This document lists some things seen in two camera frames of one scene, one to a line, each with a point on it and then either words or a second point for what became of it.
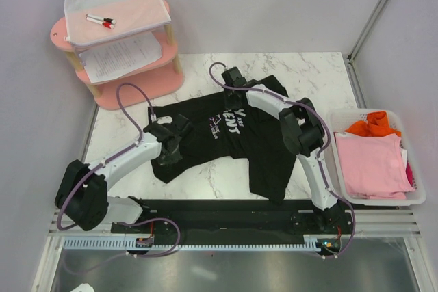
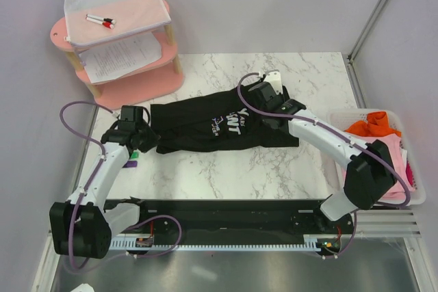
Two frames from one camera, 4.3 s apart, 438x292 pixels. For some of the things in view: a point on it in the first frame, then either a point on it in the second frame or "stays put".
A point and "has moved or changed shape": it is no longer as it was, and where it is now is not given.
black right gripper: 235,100 to 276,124
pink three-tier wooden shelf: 134,89 stays put
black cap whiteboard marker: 112,20 stays put
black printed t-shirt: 246,131 has moved or changed shape
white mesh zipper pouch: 133,9 stays put
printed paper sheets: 115,60 stays put
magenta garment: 409,173 stays put
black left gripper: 170,160 to 152,140
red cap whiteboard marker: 109,25 stays put
